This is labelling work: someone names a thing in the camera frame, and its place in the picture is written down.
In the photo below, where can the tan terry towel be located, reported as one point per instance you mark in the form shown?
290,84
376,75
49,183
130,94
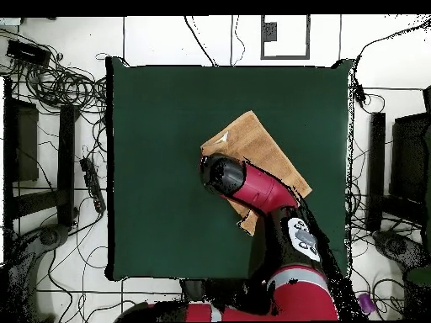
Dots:
259,144

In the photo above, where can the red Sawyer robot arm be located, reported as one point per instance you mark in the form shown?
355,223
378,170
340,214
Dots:
262,191

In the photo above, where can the black flat panel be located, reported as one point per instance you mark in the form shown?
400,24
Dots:
409,158
25,144

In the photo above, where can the dark green table cloth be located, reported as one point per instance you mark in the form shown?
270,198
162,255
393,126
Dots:
161,202

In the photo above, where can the long black power strip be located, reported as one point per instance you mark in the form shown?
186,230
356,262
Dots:
92,183

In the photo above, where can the grey stand base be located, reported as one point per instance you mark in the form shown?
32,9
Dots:
50,235
394,245

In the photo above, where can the black box device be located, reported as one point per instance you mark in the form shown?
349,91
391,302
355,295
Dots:
28,53

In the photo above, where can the purple small object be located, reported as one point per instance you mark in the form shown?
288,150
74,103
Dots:
366,302

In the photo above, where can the dark green round pad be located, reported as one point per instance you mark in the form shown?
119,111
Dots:
419,276

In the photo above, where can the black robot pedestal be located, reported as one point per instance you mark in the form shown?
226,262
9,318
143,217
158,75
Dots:
192,291

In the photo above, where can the grey rectangular frame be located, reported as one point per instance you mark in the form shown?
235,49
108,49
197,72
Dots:
284,57

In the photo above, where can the black upright post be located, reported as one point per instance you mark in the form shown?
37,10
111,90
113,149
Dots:
376,161
65,161

